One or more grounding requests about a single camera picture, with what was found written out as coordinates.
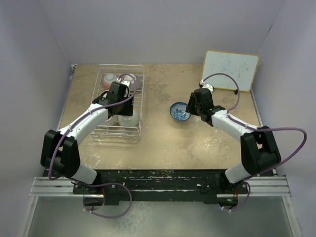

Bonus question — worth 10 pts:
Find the white wire dish rack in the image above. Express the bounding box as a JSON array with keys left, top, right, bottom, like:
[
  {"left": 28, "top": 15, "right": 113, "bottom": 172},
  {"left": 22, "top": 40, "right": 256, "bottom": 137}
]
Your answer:
[{"left": 91, "top": 64, "right": 145, "bottom": 140}]

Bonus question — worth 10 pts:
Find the blue floral bowl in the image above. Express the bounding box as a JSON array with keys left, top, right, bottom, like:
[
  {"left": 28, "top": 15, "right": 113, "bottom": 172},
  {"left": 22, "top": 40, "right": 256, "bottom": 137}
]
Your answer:
[{"left": 169, "top": 102, "right": 191, "bottom": 122}]

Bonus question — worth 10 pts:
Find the purple patterned bowl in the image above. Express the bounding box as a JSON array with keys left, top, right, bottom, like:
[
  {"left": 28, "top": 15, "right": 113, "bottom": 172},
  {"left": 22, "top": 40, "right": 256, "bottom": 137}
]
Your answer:
[{"left": 100, "top": 115, "right": 118, "bottom": 126}]

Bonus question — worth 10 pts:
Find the green patterned bowl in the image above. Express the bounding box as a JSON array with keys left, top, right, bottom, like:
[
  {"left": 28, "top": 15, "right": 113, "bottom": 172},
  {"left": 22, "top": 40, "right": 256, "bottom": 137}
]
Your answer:
[{"left": 118, "top": 112, "right": 139, "bottom": 127}]

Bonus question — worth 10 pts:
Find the orange floral bowl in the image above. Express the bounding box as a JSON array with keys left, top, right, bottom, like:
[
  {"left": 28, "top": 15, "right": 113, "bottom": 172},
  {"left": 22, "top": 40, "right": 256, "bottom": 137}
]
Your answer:
[{"left": 100, "top": 90, "right": 109, "bottom": 98}]

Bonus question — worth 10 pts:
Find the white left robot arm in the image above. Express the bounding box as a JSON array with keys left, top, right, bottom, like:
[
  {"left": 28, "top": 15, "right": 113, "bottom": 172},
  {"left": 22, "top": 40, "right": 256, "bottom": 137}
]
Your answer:
[{"left": 40, "top": 82, "right": 133, "bottom": 194}]

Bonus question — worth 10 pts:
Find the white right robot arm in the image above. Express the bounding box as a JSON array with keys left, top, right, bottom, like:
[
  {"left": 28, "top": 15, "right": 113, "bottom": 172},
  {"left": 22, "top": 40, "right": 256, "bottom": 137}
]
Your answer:
[{"left": 186, "top": 88, "right": 281, "bottom": 193}]

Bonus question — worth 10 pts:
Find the pink patterned bowl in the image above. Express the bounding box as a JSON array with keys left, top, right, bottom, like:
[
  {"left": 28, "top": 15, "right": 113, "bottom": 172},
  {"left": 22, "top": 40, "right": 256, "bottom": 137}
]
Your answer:
[{"left": 101, "top": 73, "right": 117, "bottom": 90}]

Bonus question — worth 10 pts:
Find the grey striped bowl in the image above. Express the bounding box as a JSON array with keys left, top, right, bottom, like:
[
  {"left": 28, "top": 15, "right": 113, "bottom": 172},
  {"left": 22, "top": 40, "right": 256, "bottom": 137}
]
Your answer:
[{"left": 123, "top": 74, "right": 140, "bottom": 91}]

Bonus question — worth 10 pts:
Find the yellow framed whiteboard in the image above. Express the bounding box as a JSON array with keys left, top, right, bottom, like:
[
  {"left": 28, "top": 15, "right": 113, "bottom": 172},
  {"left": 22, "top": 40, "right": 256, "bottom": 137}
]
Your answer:
[{"left": 201, "top": 50, "right": 260, "bottom": 92}]

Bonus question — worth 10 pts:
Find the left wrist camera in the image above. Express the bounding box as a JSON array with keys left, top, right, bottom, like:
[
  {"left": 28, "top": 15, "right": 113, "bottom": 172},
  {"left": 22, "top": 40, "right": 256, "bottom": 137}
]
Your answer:
[{"left": 116, "top": 79, "right": 134, "bottom": 90}]

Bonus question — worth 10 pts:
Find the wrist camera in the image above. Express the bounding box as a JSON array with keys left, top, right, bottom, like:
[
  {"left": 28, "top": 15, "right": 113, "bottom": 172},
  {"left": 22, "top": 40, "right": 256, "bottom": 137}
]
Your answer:
[
  {"left": 199, "top": 80, "right": 213, "bottom": 92},
  {"left": 116, "top": 79, "right": 134, "bottom": 90}
]

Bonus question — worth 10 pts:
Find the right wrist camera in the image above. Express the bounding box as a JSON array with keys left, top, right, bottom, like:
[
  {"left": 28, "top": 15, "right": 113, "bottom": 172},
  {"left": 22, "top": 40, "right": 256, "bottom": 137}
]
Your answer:
[{"left": 199, "top": 80, "right": 213, "bottom": 92}]

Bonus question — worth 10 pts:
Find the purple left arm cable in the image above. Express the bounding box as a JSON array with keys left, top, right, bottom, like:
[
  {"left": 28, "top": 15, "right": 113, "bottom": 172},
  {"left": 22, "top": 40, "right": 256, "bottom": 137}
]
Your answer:
[{"left": 48, "top": 73, "right": 138, "bottom": 219}]

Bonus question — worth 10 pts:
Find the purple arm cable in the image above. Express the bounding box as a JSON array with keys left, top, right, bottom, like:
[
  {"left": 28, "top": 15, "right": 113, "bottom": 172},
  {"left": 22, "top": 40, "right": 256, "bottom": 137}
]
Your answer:
[
  {"left": 202, "top": 73, "right": 309, "bottom": 212},
  {"left": 48, "top": 73, "right": 138, "bottom": 219}
]

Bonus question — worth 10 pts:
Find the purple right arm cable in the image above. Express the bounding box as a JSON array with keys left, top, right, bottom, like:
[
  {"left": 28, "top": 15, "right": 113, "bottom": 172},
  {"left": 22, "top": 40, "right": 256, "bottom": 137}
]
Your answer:
[{"left": 202, "top": 73, "right": 309, "bottom": 212}]

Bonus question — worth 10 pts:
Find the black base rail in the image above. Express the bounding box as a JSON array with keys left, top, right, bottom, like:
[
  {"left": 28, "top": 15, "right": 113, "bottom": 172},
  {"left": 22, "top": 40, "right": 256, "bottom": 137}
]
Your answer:
[{"left": 73, "top": 169, "right": 248, "bottom": 205}]

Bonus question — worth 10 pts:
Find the aluminium frame rail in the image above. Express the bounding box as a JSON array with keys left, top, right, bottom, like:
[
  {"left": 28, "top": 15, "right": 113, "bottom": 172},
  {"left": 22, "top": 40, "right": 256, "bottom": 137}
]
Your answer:
[{"left": 20, "top": 177, "right": 301, "bottom": 237}]

